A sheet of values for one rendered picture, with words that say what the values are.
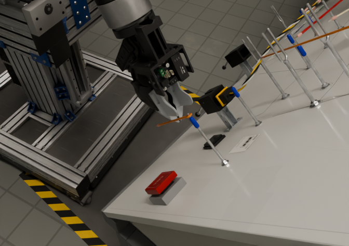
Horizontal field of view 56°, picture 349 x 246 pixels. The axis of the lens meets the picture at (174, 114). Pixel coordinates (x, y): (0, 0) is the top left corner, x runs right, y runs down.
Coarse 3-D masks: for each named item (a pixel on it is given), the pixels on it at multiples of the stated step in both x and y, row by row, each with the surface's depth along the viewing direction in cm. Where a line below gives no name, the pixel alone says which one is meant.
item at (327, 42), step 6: (312, 12) 44; (306, 18) 43; (318, 18) 44; (312, 24) 43; (324, 30) 44; (324, 42) 44; (330, 42) 44; (330, 48) 44; (336, 54) 44; (342, 60) 44; (342, 66) 45; (348, 72) 45
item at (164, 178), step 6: (162, 174) 61; (168, 174) 59; (174, 174) 58; (156, 180) 60; (162, 180) 58; (168, 180) 58; (150, 186) 60; (156, 186) 57; (162, 186) 57; (168, 186) 58; (150, 192) 59; (156, 192) 57; (162, 192) 58
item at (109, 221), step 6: (282, 36) 129; (270, 48) 124; (252, 66) 117; (240, 78) 113; (234, 84) 111; (138, 174) 88; (132, 180) 87; (126, 186) 86; (120, 192) 85; (114, 198) 84; (108, 204) 83; (102, 210) 82; (108, 222) 84; (114, 222) 80; (120, 222) 81; (126, 222) 84; (114, 228) 84; (120, 228) 84
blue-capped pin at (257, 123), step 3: (234, 87) 60; (234, 90) 59; (234, 93) 60; (237, 93) 60; (237, 96) 60; (240, 99) 60; (243, 102) 60; (243, 105) 60; (246, 105) 60; (246, 108) 60; (249, 111) 60; (252, 114) 60; (252, 117) 60; (255, 117) 61; (255, 120) 61; (255, 123) 61; (258, 123) 60
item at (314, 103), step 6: (270, 30) 50; (264, 36) 49; (270, 42) 49; (276, 42) 50; (282, 48) 50; (276, 54) 50; (282, 60) 50; (288, 60) 50; (288, 66) 50; (294, 72) 50; (300, 84) 51; (306, 90) 51; (312, 96) 51; (312, 102) 51; (318, 102) 51
